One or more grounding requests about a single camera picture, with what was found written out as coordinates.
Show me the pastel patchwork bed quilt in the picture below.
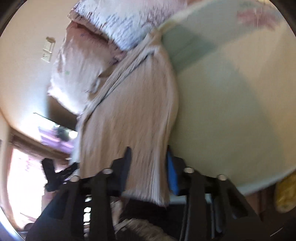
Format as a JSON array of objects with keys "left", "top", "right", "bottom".
[{"left": 161, "top": 1, "right": 295, "bottom": 194}]

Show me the white wall switch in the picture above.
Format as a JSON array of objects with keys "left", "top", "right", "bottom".
[{"left": 41, "top": 37, "right": 56, "bottom": 63}]

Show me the blue floral pillow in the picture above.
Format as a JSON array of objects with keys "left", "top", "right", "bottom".
[{"left": 68, "top": 0, "right": 194, "bottom": 50}]

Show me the beige cable knit sweater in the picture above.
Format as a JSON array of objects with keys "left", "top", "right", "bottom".
[{"left": 73, "top": 30, "right": 179, "bottom": 206}]

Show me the pink floral pillow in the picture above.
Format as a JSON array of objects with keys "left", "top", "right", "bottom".
[{"left": 48, "top": 22, "right": 126, "bottom": 115}]

